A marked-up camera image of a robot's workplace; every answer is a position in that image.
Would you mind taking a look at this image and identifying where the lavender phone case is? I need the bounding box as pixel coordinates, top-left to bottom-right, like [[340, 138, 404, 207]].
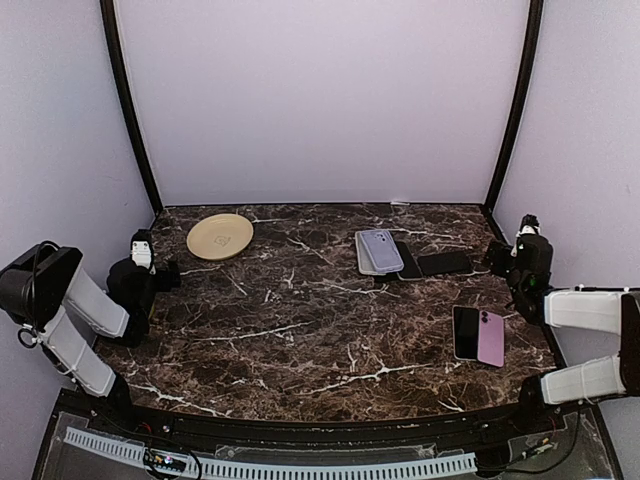
[[359, 229, 404, 274]]

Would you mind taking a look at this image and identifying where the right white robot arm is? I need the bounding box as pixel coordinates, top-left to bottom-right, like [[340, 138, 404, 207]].
[[483, 233, 639, 434]]

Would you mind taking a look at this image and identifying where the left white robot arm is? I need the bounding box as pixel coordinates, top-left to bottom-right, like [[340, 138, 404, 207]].
[[1, 238, 181, 436]]

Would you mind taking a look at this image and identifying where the black phone face up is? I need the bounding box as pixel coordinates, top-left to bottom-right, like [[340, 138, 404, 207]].
[[453, 306, 480, 361]]

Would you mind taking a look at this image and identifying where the pink phone face down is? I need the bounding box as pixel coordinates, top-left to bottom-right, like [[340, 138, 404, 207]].
[[477, 311, 505, 368]]

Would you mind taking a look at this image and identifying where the grey clear phone case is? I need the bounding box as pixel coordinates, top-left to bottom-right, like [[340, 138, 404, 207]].
[[354, 231, 381, 276]]

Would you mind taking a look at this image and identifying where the beige round plate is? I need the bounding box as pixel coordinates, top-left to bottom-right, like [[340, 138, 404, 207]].
[[186, 214, 254, 261]]

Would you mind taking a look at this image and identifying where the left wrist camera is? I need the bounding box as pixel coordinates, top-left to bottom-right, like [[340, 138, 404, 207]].
[[130, 229, 155, 274]]

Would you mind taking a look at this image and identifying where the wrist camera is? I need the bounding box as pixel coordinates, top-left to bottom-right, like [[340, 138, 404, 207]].
[[130, 229, 155, 274], [513, 214, 540, 256]]

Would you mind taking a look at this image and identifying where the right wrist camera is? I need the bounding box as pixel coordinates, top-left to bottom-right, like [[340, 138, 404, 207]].
[[513, 214, 540, 256]]

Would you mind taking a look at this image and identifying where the white slotted cable duct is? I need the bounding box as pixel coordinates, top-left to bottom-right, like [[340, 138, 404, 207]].
[[63, 427, 478, 479]]

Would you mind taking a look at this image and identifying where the right black frame post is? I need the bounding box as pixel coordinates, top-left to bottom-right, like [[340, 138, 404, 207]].
[[483, 0, 544, 217]]

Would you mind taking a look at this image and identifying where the black frame post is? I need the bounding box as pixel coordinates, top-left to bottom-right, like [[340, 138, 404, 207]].
[[483, 0, 544, 217], [99, 0, 164, 216]]

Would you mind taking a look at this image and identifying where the left black frame post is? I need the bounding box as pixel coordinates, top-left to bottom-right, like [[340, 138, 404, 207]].
[[99, 0, 164, 216]]

